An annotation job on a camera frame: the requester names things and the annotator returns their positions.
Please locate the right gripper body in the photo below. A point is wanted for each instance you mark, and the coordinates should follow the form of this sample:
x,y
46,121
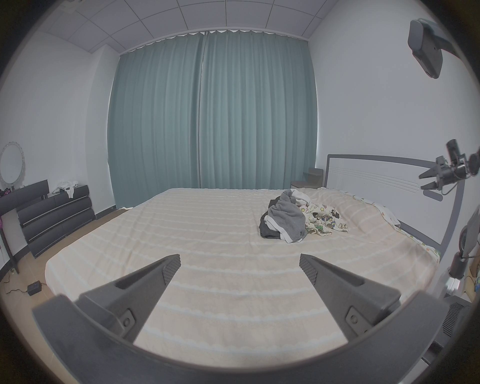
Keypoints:
x,y
452,171

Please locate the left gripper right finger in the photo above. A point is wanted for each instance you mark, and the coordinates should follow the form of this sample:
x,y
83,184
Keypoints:
x,y
352,300

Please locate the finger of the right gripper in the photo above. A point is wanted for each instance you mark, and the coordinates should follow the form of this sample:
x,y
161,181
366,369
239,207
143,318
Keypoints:
x,y
430,173
430,185

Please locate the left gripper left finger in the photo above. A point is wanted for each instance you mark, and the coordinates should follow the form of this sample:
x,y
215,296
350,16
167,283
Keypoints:
x,y
123,300

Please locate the white printed pyjama top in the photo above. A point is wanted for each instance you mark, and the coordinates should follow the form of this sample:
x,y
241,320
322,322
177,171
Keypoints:
x,y
326,221

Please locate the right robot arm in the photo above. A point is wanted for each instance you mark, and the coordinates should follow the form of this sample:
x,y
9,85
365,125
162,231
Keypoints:
x,y
475,160

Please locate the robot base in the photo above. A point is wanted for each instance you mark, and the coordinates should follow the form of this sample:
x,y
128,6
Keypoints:
x,y
453,317

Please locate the pile of clothes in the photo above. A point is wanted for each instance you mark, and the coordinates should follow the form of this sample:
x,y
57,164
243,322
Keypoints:
x,y
285,221

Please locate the bed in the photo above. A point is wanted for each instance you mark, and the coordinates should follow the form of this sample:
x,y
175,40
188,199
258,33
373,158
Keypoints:
x,y
225,243

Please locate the black power adapter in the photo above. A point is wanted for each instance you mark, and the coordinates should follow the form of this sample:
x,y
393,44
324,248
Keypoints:
x,y
35,288

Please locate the dark chest of drawers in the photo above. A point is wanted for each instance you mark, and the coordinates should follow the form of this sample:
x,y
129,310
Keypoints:
x,y
56,217

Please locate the grey bedside table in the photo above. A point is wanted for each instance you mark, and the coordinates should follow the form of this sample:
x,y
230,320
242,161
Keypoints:
x,y
309,179

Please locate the white garment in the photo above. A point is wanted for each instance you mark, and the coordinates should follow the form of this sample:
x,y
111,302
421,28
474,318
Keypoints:
x,y
67,186

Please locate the dark dressing table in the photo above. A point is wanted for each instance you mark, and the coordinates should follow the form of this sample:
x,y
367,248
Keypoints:
x,y
22,193

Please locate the white round mirror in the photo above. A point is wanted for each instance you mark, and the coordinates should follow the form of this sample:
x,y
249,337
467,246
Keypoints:
x,y
10,163

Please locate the blue-green curtain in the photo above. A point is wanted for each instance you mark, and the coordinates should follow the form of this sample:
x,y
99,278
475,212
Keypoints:
x,y
153,123
258,112

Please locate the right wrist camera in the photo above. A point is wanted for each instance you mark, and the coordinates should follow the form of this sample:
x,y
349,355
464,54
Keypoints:
x,y
453,149

